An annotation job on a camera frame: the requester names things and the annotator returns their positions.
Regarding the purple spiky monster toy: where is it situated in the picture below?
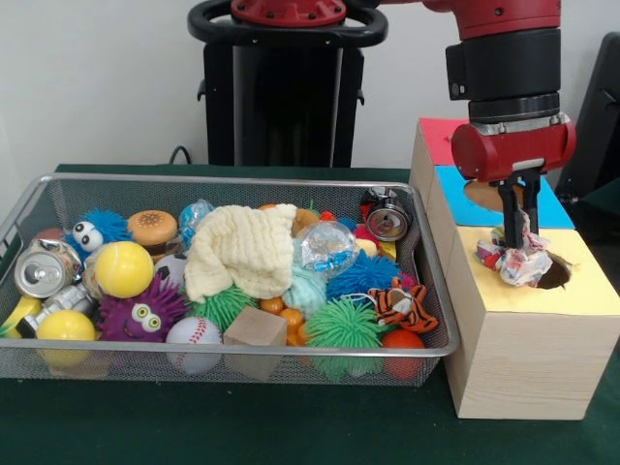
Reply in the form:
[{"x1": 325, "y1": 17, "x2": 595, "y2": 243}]
[{"x1": 98, "y1": 273, "x2": 189, "y2": 343}]

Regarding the tiger plush toy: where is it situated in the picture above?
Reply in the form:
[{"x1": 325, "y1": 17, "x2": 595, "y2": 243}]
[{"x1": 367, "y1": 278, "x2": 441, "y2": 334}]

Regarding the white baseball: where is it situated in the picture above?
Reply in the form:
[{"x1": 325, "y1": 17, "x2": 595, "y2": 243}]
[{"x1": 165, "y1": 316, "x2": 224, "y2": 374}]

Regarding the green cloth on side table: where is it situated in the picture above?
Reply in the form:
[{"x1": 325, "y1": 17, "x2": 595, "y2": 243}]
[{"x1": 578, "y1": 181, "x2": 620, "y2": 233}]

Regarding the colourful wrapper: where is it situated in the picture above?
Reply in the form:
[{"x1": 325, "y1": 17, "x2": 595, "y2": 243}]
[{"x1": 474, "y1": 208, "x2": 554, "y2": 289}]

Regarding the black cable loop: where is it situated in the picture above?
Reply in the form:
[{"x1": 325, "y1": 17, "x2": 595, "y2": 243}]
[{"x1": 168, "y1": 144, "x2": 195, "y2": 166}]

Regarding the crushed silver drink can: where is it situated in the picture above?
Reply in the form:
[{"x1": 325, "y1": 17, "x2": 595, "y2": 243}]
[{"x1": 13, "y1": 240, "x2": 83, "y2": 299}]

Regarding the plain yellow ball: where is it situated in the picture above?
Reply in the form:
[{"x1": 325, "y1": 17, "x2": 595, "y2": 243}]
[{"x1": 35, "y1": 310, "x2": 97, "y2": 367}]

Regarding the wooden box with three holes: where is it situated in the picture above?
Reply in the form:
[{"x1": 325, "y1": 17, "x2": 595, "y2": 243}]
[{"x1": 409, "y1": 117, "x2": 620, "y2": 420}]

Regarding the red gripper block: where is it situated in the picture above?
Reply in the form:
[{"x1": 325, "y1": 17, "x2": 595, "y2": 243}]
[{"x1": 449, "y1": 111, "x2": 577, "y2": 249}]

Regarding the yellow tennis ball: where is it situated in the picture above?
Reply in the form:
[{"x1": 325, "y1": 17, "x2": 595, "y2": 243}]
[{"x1": 94, "y1": 241, "x2": 155, "y2": 298}]

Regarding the wire mesh bin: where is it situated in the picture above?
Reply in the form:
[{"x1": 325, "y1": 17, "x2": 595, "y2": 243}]
[{"x1": 0, "y1": 172, "x2": 461, "y2": 387}]

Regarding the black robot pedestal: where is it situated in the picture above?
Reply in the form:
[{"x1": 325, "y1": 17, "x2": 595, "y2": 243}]
[{"x1": 187, "y1": 0, "x2": 388, "y2": 169}]

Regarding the cream waffle cloth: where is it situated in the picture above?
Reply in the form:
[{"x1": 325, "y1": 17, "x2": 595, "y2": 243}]
[{"x1": 185, "y1": 202, "x2": 297, "y2": 302}]

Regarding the green spiky rubber ball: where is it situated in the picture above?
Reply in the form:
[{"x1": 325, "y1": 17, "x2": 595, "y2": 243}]
[{"x1": 304, "y1": 297, "x2": 384, "y2": 349}]

